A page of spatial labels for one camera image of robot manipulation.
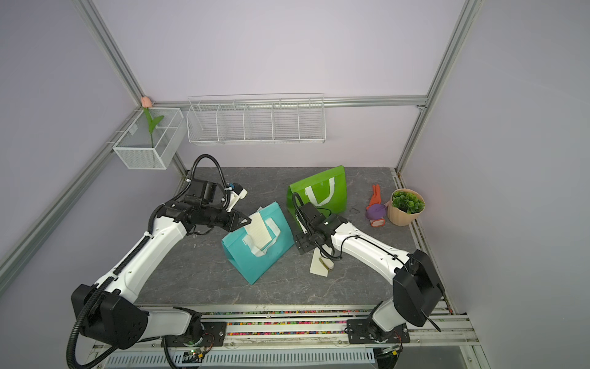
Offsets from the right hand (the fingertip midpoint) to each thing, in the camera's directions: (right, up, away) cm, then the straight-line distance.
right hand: (307, 236), depth 84 cm
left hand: (-20, +6, -7) cm, 22 cm away
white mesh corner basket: (-60, +32, -5) cm, 68 cm away
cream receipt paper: (+4, -13, +5) cm, 15 cm away
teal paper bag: (-19, -9, -6) cm, 22 cm away
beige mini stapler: (+8, -11, +3) cm, 14 cm away
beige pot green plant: (+39, +10, +7) cm, 41 cm away
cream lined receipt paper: (-17, +3, -5) cm, 18 cm away
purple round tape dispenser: (+32, +7, +19) cm, 38 cm away
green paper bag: (+8, +16, +9) cm, 20 cm away
